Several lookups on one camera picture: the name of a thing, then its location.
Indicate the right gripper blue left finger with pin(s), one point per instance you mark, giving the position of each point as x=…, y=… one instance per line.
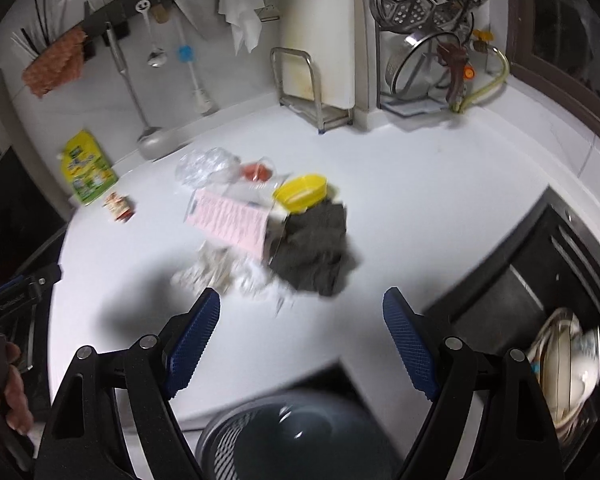
x=190, y=335

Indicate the red tomato piece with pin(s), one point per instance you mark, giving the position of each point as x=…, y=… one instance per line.
x=256, y=172

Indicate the person's left hand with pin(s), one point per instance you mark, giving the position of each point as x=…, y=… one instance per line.
x=19, y=417

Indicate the yellow green seasoning pouch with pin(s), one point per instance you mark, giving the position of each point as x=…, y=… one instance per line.
x=85, y=168

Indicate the small steel spoon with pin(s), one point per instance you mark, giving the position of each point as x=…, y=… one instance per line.
x=157, y=57

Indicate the small red snack wrapper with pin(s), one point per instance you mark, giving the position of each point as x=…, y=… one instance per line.
x=119, y=207

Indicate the dark grey cloth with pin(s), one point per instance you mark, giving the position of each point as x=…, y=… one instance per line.
x=311, y=252

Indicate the pink paper box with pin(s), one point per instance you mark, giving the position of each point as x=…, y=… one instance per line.
x=231, y=222

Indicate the grey perforated trash bin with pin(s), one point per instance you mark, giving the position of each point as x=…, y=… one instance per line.
x=297, y=434

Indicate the steel ladle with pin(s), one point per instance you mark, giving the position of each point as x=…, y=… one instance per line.
x=154, y=142

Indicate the orange hanging cloth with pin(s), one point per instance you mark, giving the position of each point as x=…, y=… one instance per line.
x=60, y=63

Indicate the dirty dishes in sink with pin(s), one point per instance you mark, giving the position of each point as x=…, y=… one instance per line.
x=566, y=362

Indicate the white bottle brush blue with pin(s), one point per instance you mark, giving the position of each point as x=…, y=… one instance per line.
x=203, y=104

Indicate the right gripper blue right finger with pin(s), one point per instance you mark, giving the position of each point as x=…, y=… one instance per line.
x=410, y=340

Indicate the black kitchen sink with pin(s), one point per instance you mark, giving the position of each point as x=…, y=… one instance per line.
x=551, y=260

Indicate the white cutting board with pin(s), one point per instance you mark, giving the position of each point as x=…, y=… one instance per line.
x=324, y=29

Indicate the white paper tissue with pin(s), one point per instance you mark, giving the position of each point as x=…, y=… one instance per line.
x=229, y=271

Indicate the crumpled clear plastic bag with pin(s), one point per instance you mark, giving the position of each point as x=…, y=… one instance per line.
x=198, y=169

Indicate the clear plastic cup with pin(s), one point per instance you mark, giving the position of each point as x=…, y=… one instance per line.
x=257, y=193

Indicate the white hanging rag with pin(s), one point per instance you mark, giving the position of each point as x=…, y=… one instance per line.
x=244, y=22

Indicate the steel cutting board rack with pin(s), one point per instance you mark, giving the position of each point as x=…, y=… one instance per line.
x=320, y=91

